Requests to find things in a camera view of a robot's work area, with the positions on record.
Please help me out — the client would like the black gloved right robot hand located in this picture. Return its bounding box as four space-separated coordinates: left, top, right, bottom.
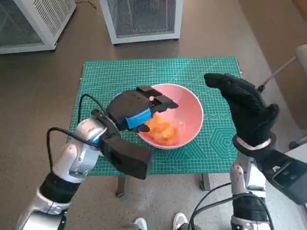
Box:
203 73 280 150

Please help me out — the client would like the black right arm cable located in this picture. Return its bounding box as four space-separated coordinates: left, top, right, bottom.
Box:
188 182 233 230

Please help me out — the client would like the thin black floor cable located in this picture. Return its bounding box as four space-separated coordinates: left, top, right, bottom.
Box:
76 0 98 10

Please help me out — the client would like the braided toy bread loaf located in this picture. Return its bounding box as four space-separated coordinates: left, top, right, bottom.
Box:
145 114 179 146

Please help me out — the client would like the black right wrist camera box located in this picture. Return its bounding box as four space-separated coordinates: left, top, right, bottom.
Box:
255 148 307 206

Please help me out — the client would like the narrow white mesh cabinet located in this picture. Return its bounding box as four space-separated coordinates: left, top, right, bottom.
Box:
99 0 182 46

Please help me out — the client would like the wide white mesh cabinet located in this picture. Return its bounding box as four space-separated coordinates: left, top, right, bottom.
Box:
0 0 77 55

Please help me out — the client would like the green cutting mat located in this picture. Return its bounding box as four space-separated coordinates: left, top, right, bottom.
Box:
69 57 243 177

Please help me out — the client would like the pink bowl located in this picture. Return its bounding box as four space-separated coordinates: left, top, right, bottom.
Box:
137 83 204 150

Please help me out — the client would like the black left forearm cable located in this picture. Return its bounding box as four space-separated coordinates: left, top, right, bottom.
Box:
47 127 100 173

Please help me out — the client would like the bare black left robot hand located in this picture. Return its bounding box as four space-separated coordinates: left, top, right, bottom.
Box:
105 85 179 134

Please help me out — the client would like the grey chair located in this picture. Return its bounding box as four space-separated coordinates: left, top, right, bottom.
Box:
258 44 307 150

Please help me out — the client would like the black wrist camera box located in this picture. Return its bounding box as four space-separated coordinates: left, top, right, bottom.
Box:
99 136 153 180
255 148 307 206

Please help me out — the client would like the white panel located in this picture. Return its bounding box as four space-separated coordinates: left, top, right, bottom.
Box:
286 146 307 166

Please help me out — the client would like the black table leg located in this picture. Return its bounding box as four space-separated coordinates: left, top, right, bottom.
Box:
200 172 212 192
115 175 127 197

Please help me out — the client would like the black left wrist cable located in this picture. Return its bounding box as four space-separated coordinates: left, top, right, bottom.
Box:
78 93 107 117

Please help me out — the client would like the white shoe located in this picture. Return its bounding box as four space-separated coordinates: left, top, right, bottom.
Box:
133 217 147 230
173 212 189 230

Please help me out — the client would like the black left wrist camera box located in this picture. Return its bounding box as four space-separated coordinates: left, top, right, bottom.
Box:
99 136 153 180

